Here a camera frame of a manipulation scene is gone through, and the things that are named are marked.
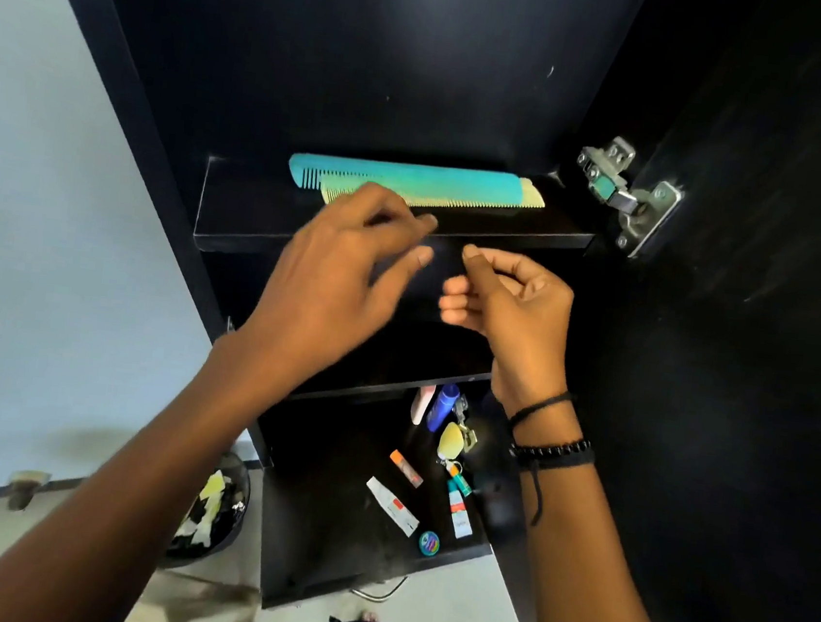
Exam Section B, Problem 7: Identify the person's right hand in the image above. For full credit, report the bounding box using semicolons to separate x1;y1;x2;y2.
427;240;582;421

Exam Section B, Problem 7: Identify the person's left hand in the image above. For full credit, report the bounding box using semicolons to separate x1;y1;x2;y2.
234;170;444;426

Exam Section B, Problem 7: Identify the person's left forearm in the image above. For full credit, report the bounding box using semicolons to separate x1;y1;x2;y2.
0;308;306;622

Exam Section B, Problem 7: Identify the person's right forearm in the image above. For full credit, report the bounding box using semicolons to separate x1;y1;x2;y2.
487;394;691;622

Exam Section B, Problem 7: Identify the pale yellow plastic comb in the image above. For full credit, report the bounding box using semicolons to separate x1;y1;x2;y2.
317;157;548;227

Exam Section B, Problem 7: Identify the teal plastic comb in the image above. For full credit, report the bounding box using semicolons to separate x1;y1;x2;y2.
286;150;524;213

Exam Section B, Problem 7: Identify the blue bottle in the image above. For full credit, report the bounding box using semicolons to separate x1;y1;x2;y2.
424;381;463;436

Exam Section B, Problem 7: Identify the pink tube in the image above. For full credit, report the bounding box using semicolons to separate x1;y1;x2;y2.
409;383;439;428

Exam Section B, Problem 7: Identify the small metal door hinge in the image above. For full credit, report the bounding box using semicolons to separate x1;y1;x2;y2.
446;393;483;455

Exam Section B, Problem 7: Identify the yellow egg-shaped sponge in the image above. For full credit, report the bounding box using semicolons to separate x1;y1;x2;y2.
436;420;468;464

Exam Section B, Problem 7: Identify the large metal door hinge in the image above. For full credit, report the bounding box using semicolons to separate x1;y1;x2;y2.
566;132;691;264

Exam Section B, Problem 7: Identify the orange tube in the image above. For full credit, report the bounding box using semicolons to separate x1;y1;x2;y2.
385;448;428;491

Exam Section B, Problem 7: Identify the small teal tube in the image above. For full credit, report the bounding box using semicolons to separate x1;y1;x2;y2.
441;460;476;499

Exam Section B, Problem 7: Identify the black wooden cabinet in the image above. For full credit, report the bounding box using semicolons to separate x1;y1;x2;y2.
0;0;652;622

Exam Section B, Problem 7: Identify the white and teal tube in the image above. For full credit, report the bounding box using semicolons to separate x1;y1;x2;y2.
441;478;480;542

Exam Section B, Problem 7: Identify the white tube with red band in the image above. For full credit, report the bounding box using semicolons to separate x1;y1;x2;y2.
360;475;426;540

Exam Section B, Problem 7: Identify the black cabinet door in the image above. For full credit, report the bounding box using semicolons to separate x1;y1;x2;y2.
495;0;821;622

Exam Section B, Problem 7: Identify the black trash bin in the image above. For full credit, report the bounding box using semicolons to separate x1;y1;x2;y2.
159;445;256;577

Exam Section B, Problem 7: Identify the crumpled paper waste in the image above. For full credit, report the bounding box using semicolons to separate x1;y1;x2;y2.
172;466;250;554

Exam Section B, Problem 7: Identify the thin black cord bracelet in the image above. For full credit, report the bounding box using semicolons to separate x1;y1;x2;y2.
506;385;576;436

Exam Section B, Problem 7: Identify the black beaded bracelet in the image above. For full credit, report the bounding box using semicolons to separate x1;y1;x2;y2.
501;430;597;533

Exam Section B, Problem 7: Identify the grey cable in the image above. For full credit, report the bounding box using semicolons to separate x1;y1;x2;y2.
349;569;410;606

